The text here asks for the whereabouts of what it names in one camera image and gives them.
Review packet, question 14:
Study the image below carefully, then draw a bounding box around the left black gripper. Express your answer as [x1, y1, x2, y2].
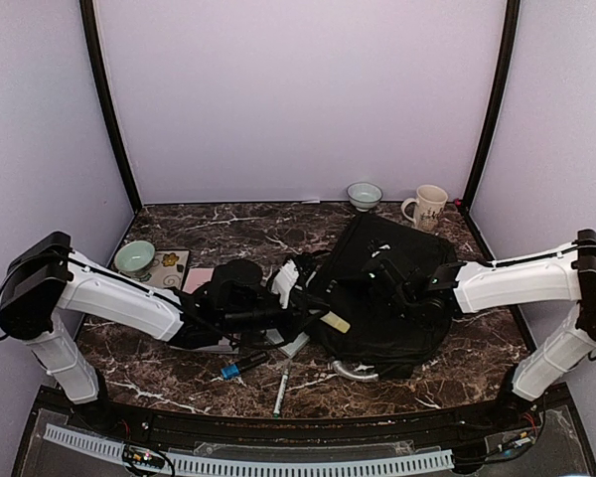
[220, 292, 330, 344]

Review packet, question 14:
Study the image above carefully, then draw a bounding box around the black student bag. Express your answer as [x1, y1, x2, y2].
[306, 214, 459, 380]

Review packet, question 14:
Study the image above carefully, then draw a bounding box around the yellow highlighter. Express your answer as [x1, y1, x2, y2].
[320, 311, 351, 334]

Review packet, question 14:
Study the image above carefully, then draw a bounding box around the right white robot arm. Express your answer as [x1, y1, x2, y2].
[364, 229, 596, 431]

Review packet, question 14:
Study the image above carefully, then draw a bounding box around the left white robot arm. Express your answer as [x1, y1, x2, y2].
[0, 232, 329, 433]

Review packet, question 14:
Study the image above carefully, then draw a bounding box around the pink book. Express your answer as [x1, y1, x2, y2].
[183, 268, 234, 354]

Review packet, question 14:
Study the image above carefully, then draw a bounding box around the blue black marker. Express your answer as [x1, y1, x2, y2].
[220, 350, 271, 381]

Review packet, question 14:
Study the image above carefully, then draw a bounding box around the floral placemat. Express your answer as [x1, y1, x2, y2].
[138, 249, 190, 289]

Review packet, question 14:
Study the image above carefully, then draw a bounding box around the grey notebook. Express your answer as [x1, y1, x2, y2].
[264, 329, 310, 359]

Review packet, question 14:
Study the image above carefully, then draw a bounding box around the white pen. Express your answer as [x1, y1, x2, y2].
[272, 360, 292, 418]

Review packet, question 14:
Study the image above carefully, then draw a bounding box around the cream mug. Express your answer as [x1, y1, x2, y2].
[401, 185, 449, 233]

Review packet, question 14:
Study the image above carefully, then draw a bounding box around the green bowl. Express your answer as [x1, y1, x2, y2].
[113, 240, 156, 279]

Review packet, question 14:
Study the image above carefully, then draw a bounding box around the small white bowl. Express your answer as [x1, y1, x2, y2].
[347, 182, 382, 212]

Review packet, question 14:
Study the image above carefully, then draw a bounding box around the black front table rail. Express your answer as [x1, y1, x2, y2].
[29, 387, 547, 453]

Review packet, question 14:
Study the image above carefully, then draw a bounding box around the white cable duct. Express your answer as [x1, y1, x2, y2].
[43, 424, 455, 477]

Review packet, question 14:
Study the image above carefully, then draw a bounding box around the right black frame post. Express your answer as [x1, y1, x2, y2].
[462, 0, 522, 213]

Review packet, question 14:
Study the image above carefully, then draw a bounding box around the black frame post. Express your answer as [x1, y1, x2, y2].
[462, 0, 522, 213]
[78, 0, 143, 215]

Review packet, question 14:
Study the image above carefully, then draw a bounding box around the left black frame post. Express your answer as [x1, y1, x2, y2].
[78, 0, 143, 215]

